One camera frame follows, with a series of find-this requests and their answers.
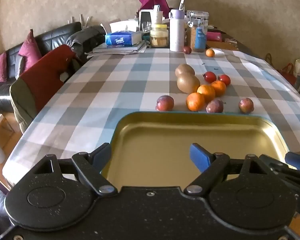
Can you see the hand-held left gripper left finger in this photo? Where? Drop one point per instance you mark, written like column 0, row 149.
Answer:
column 103, row 153

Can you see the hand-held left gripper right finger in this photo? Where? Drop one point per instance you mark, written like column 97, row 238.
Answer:
column 200, row 156

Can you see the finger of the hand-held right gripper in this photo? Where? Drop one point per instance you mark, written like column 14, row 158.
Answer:
column 277, row 166
column 297, row 160

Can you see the gold metal tin tray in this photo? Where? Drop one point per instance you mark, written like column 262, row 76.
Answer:
column 177, row 142

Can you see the purple red plum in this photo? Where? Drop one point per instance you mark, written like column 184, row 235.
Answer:
column 246, row 105
column 165, row 103
column 214, row 106

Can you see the brown kiwi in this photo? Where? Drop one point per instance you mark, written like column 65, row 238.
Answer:
column 184, row 70
column 187, row 83

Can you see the red tomato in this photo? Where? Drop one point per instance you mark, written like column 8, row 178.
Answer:
column 209, row 77
column 224, row 79

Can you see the checked tablecloth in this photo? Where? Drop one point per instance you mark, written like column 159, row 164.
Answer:
column 115, row 92

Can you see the red bag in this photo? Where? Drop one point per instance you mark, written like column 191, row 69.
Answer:
column 288, row 73

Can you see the red chair cover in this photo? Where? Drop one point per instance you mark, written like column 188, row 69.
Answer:
column 45, row 75

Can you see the olive green chair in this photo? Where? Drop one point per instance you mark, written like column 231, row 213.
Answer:
column 18, row 102

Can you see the small orange mandarin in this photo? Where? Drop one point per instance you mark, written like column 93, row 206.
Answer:
column 210, row 52

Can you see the grey paperback book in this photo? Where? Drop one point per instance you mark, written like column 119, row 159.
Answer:
column 115, row 48

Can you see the dark red plum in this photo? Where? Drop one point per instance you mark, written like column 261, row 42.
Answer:
column 187, row 50

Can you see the blue tissue pack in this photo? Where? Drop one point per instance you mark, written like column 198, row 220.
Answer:
column 120, row 39

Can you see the grey puffer jacket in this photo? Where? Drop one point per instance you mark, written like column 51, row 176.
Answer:
column 85, row 38

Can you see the pink pouch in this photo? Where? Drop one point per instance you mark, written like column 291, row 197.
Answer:
column 213, row 36

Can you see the clip-lid glass cereal jar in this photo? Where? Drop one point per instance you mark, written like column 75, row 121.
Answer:
column 197, row 35

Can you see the yellow-lid glass jar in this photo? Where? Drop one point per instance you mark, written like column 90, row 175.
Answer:
column 159, row 37

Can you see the white lilac thermos bottle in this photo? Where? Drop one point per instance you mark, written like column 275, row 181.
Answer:
column 177, row 32

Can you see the black leather sofa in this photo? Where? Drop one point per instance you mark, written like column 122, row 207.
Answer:
column 52, row 36

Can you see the pale sticks bundle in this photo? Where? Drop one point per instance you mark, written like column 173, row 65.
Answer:
column 80, row 20

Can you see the white tablet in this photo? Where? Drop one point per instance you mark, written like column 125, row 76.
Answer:
column 145, row 18

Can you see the white paper cup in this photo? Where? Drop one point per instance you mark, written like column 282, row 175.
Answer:
column 156, row 15

